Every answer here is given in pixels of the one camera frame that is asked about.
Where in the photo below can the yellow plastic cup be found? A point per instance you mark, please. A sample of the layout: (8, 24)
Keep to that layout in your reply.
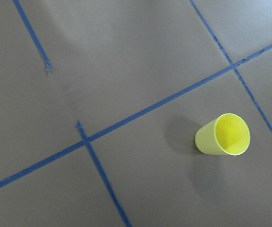
(226, 135)

